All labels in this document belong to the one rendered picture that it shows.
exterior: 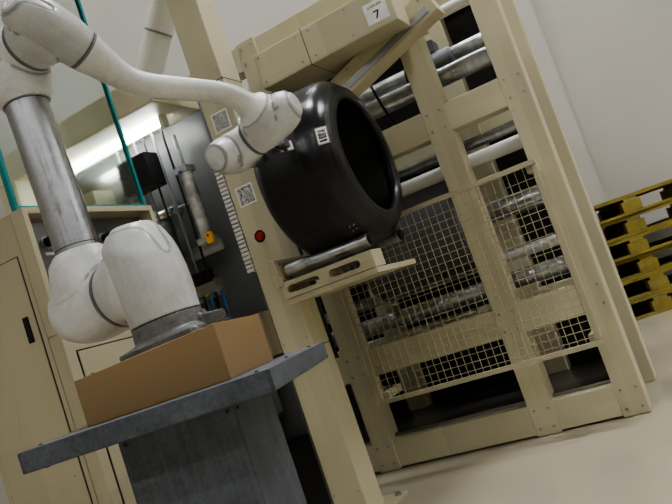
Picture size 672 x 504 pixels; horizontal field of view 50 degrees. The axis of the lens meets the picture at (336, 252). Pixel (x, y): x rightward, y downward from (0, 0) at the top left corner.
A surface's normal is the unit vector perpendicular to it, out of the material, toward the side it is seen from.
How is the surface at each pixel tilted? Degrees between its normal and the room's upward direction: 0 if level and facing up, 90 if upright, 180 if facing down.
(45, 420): 90
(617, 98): 90
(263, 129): 135
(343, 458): 90
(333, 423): 90
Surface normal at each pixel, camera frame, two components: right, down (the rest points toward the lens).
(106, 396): -0.17, -0.03
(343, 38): -0.44, 0.07
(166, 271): 0.51, -0.32
